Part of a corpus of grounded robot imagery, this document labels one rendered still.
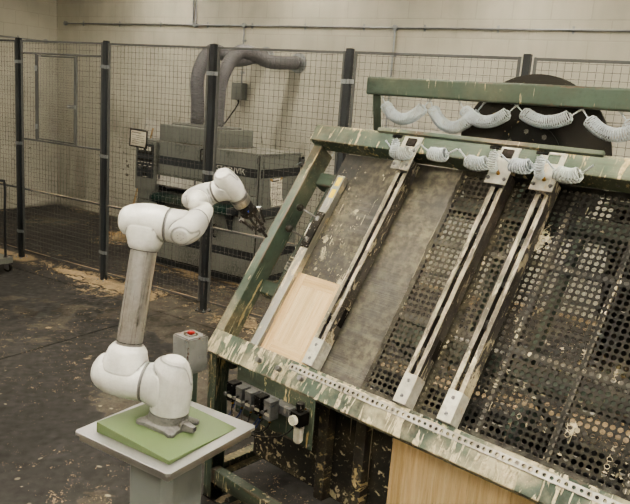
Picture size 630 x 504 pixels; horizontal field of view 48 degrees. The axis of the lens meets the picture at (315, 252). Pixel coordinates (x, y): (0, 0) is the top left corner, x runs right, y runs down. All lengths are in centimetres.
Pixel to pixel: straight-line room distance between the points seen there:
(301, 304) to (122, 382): 97
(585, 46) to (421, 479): 553
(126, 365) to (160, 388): 16
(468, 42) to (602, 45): 139
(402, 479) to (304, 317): 84
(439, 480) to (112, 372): 139
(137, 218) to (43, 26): 974
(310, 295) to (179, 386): 88
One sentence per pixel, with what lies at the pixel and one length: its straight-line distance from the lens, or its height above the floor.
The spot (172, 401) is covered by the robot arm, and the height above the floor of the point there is 90.
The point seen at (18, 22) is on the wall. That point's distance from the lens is 1212.
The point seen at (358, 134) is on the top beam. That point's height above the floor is 190.
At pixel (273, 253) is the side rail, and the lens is 366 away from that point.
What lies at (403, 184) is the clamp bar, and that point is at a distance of 336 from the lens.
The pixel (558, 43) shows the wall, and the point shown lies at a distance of 790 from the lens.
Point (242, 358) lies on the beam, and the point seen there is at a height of 84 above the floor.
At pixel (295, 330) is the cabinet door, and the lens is 333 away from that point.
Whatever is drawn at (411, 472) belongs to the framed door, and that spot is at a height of 54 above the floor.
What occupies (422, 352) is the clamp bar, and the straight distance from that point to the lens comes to 290.
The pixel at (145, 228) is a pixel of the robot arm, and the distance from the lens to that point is 275.
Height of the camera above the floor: 206
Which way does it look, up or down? 12 degrees down
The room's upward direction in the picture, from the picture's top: 4 degrees clockwise
